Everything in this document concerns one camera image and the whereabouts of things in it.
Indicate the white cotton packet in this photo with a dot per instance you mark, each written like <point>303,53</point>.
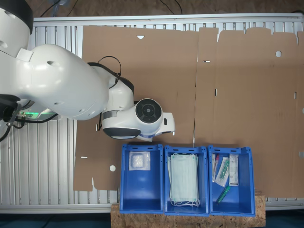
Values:
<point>139,161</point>

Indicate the stack of white face masks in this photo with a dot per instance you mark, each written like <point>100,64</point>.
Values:
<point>184,178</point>

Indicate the red-capped tube packet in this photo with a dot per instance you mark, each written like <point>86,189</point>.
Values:
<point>215,166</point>

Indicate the brown cardboard sheet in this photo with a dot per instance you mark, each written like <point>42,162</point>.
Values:
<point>249,107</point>
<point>154,66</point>

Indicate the blue plastic storage bin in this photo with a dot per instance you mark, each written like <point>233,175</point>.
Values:
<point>142,190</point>
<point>244,197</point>
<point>186,210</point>

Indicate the green syringe in clear packet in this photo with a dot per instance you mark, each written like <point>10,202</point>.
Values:
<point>223,171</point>

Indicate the white printed flat packet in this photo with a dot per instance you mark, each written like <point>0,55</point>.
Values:
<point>234,171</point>

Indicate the loose green syringe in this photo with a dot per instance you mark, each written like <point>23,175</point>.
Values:
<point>223,194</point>

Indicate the chipboard wood block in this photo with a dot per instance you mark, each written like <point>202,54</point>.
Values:
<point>190,221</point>

